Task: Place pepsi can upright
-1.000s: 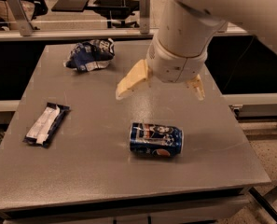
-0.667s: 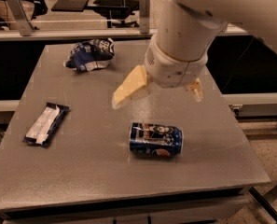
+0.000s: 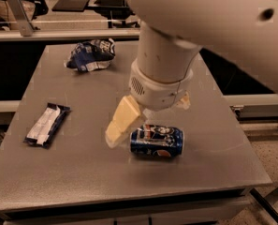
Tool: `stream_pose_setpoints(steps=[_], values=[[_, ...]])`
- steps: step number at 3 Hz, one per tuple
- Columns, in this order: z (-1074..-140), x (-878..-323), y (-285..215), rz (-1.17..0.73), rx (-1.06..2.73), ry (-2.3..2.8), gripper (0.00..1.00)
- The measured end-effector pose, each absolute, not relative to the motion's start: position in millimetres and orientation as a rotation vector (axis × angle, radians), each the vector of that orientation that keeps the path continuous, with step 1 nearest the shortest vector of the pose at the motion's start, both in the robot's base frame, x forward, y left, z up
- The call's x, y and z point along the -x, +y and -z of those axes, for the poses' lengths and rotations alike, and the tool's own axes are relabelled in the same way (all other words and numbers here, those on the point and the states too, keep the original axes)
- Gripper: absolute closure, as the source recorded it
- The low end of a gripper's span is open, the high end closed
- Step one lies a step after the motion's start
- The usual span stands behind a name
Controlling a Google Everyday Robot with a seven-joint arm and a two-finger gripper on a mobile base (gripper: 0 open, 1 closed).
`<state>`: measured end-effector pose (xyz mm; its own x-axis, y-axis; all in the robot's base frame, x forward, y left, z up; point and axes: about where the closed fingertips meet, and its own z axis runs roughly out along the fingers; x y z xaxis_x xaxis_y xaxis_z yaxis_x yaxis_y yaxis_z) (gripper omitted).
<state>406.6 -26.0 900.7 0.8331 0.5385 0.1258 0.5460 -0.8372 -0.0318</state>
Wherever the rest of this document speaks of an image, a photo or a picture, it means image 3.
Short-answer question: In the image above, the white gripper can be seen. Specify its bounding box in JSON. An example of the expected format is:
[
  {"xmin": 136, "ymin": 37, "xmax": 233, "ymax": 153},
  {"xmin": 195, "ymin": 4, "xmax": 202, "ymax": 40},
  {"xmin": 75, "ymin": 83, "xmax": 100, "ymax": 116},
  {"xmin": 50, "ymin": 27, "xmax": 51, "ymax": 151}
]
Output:
[{"xmin": 105, "ymin": 61, "xmax": 193, "ymax": 148}]

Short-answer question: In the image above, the blue pepsi can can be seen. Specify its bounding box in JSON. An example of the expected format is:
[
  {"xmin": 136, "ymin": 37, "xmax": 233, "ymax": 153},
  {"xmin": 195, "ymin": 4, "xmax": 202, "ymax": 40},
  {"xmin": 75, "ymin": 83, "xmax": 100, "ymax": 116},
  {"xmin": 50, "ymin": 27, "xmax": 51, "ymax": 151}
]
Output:
[{"xmin": 130, "ymin": 124, "xmax": 184, "ymax": 158}]

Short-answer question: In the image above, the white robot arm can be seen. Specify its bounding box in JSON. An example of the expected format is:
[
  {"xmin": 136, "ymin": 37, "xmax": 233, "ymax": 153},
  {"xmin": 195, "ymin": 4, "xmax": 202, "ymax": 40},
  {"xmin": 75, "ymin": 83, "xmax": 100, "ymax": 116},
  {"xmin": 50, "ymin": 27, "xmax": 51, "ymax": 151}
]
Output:
[{"xmin": 105, "ymin": 0, "xmax": 278, "ymax": 147}]

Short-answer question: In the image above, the crumpled blue chip bag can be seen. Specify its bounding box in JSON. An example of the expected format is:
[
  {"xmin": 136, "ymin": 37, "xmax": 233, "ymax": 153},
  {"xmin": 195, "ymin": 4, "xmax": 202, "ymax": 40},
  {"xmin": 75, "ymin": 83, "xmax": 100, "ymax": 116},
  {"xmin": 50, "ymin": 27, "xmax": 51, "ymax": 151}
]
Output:
[{"xmin": 66, "ymin": 38, "xmax": 115, "ymax": 72}]

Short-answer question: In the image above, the black office chair middle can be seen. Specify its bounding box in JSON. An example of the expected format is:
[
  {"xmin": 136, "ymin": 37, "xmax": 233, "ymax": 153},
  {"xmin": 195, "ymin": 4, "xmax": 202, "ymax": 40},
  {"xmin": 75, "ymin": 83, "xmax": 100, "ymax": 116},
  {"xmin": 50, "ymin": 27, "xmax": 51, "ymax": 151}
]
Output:
[{"xmin": 94, "ymin": 0, "xmax": 140, "ymax": 28}]

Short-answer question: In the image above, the blue white snack bar wrapper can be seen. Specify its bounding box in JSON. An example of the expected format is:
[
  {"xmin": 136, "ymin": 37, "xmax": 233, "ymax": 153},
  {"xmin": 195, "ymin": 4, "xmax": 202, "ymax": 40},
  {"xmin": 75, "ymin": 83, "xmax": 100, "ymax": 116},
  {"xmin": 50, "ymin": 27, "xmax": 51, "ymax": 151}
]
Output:
[{"xmin": 23, "ymin": 103, "xmax": 71, "ymax": 148}]

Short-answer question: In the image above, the grey table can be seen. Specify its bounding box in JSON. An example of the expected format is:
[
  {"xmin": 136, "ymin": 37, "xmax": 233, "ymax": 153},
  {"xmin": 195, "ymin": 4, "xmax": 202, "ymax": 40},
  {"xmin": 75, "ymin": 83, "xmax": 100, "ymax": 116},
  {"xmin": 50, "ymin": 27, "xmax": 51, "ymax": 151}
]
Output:
[{"xmin": 0, "ymin": 41, "xmax": 270, "ymax": 225}]

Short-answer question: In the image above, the metal barrier rail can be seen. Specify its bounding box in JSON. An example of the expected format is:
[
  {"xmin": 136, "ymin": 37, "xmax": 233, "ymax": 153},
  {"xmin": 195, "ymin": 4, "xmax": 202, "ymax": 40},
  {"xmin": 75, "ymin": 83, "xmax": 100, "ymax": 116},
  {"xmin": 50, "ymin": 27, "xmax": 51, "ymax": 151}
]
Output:
[{"xmin": 0, "ymin": 29, "xmax": 140, "ymax": 42}]

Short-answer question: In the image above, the left metal barrier bracket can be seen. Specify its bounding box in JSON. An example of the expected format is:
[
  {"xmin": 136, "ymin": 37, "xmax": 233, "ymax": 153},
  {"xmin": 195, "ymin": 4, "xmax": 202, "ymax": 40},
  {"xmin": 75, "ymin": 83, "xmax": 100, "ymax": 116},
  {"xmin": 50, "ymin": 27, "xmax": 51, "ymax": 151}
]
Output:
[{"xmin": 7, "ymin": 0, "xmax": 34, "ymax": 37}]

